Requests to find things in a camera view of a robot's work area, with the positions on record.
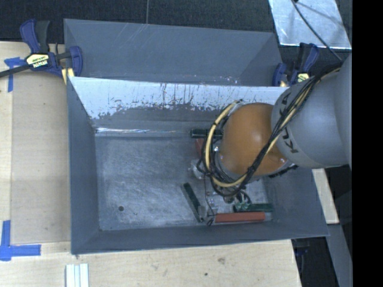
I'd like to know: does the pale wood flat board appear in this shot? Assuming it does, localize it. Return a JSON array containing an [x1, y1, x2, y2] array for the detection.
[[10, 72, 72, 245]]

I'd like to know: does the grey metal bin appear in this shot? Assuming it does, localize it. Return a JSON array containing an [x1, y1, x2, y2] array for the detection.
[[63, 18, 330, 255]]

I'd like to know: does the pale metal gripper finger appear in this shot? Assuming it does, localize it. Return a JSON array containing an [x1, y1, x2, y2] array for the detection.
[[207, 197, 217, 224], [195, 204, 208, 222]]

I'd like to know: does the dark green flat block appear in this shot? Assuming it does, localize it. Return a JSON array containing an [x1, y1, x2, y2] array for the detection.
[[233, 203, 275, 213]]

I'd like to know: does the red-brown flat block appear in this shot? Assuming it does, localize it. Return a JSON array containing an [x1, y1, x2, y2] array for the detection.
[[214, 211, 267, 224]]

